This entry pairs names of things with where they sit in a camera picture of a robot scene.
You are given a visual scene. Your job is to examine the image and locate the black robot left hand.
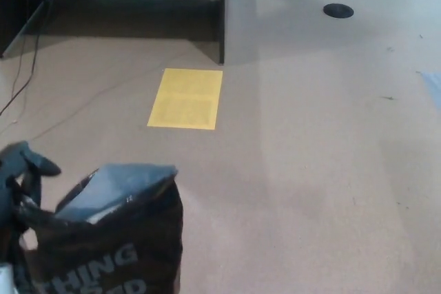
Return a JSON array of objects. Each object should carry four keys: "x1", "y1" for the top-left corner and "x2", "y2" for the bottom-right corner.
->
[{"x1": 0, "y1": 140, "x2": 63, "y2": 227}]

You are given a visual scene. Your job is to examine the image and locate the black plastic bag white text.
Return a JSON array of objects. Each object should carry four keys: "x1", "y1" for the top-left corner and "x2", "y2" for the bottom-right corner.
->
[{"x1": 9, "y1": 163, "x2": 184, "y2": 294}]

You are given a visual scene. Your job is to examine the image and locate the yellow paper sheet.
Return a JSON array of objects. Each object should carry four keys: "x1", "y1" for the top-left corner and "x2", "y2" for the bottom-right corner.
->
[{"x1": 147, "y1": 67, "x2": 224, "y2": 131}]

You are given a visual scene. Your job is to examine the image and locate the dark desk grey side panel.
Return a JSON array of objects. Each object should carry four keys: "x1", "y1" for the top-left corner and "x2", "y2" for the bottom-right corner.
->
[{"x1": 217, "y1": 0, "x2": 258, "y2": 65}]

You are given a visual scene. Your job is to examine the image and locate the black round floor cover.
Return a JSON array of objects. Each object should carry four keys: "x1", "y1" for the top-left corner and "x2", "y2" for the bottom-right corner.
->
[{"x1": 322, "y1": 2, "x2": 355, "y2": 19}]

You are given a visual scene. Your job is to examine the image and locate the black power cable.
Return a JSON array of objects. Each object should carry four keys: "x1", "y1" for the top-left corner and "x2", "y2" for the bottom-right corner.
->
[{"x1": 0, "y1": 0, "x2": 59, "y2": 116}]

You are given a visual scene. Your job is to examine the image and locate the thin pale floor cable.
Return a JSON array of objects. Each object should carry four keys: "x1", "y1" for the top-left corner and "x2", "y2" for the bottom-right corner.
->
[{"x1": 27, "y1": 68, "x2": 165, "y2": 140}]

